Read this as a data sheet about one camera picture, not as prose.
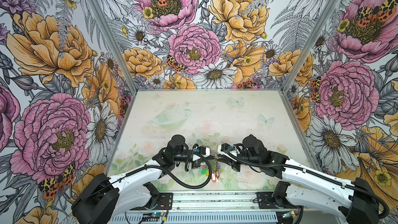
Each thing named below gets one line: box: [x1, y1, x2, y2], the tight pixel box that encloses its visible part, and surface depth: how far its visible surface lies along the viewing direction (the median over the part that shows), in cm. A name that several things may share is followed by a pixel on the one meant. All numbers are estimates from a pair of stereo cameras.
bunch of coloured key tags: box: [200, 162, 224, 184], surface depth 83 cm
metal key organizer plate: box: [210, 150, 221, 173], surface depth 74 cm
